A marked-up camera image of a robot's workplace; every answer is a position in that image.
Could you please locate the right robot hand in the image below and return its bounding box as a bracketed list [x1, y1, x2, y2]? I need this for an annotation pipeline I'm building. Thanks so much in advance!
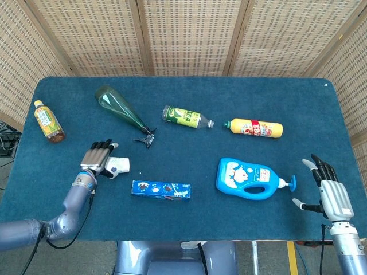
[292, 154, 355, 221]

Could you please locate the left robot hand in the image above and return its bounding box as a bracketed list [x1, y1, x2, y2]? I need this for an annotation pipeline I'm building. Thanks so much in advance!
[80, 139, 120, 180]

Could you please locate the white mug with blue flower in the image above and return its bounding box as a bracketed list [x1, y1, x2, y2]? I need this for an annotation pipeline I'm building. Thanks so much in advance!
[106, 156, 131, 180]

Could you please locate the green spray bottle black trigger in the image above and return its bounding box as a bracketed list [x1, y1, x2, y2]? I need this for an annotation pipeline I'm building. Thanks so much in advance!
[94, 85, 157, 149]

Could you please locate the tea bottle yellow label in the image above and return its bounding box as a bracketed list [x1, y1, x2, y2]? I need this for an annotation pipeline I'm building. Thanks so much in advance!
[33, 100, 67, 144]

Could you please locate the blue Oreo cookie box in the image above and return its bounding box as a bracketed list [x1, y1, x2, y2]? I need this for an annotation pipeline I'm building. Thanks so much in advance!
[131, 179, 192, 202]

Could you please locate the clear bottle green label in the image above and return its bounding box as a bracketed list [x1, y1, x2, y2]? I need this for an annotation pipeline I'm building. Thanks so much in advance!
[162, 105, 216, 129]

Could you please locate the blue detergent pump bottle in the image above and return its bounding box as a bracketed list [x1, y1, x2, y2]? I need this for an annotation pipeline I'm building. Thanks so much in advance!
[216, 157, 298, 201]

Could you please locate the white table leg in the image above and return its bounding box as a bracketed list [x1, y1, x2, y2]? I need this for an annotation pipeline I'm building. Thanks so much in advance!
[251, 241, 259, 275]

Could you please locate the yellow dish soap bottle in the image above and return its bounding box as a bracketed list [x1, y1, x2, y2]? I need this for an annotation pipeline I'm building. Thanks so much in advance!
[224, 117, 284, 139]

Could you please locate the blue felt table cover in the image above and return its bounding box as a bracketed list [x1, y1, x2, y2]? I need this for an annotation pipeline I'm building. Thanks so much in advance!
[0, 76, 367, 242]

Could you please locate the woven bamboo screen panel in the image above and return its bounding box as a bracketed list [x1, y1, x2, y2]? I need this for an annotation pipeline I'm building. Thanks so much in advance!
[311, 8, 367, 184]
[24, 0, 150, 77]
[128, 0, 249, 77]
[223, 0, 367, 78]
[0, 0, 75, 132]

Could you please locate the grey-blue robot torso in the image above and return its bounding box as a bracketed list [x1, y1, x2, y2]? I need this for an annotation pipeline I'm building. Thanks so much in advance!
[113, 240, 239, 275]

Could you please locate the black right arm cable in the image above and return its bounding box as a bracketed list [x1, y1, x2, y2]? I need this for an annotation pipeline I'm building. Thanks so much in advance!
[319, 224, 327, 275]

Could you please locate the blue floor cable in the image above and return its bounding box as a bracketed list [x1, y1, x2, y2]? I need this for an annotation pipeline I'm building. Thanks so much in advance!
[295, 243, 306, 275]

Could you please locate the black floor cable bundle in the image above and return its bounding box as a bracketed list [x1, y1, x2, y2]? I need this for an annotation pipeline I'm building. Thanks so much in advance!
[0, 120, 22, 157]

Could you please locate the black torso cable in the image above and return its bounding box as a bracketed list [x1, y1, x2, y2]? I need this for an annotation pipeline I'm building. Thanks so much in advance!
[196, 242, 209, 275]

